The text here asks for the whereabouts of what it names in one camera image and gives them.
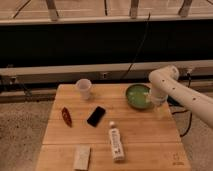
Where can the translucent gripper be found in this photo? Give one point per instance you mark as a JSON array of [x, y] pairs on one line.
[[160, 112]]

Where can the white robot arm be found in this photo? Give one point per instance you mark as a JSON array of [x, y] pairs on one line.
[[164, 84]]

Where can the beige folded cloth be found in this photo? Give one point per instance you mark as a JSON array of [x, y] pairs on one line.
[[81, 157]]

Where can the white plastic bottle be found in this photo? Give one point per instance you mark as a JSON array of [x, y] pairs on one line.
[[116, 144]]

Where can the red snack packet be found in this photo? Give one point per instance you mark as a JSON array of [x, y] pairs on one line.
[[66, 117]]

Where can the black smartphone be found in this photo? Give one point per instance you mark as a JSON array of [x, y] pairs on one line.
[[96, 116]]

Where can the white plastic cup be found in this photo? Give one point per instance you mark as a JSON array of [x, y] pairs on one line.
[[84, 87]]

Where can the green ceramic bowl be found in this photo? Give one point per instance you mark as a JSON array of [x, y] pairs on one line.
[[137, 96]]

